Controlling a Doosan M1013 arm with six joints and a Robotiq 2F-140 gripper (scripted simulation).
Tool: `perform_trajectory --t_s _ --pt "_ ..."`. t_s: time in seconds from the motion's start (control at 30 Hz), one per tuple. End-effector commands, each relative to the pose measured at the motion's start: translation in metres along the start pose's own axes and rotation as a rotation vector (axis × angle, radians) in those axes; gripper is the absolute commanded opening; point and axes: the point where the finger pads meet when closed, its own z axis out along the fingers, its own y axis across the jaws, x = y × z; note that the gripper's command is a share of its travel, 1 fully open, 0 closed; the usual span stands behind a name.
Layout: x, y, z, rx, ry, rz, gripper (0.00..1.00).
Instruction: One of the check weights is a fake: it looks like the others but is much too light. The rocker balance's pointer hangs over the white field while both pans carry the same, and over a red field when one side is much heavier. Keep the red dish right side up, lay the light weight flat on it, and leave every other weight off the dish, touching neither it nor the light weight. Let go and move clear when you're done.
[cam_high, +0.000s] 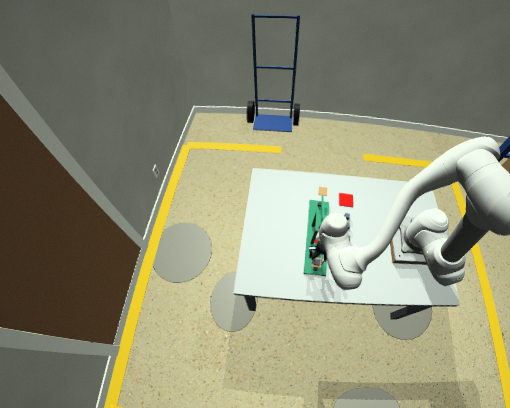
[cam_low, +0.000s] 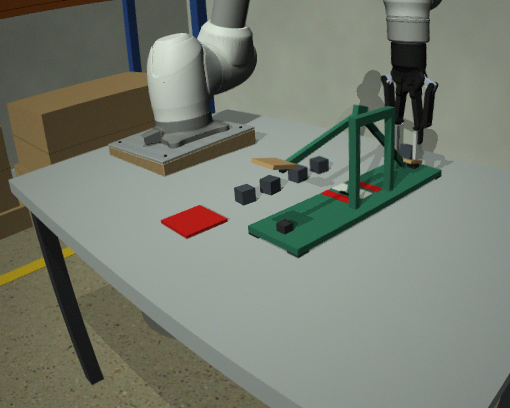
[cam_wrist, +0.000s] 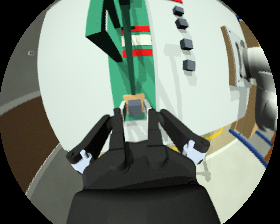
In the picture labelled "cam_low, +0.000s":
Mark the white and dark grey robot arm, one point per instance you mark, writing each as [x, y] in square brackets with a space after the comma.
[184, 72]

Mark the flat red square plate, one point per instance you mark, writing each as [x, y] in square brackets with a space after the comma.
[193, 221]

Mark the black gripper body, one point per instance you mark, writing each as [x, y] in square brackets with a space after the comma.
[411, 62]

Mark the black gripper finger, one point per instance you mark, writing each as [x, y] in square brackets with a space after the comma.
[426, 116]
[399, 104]

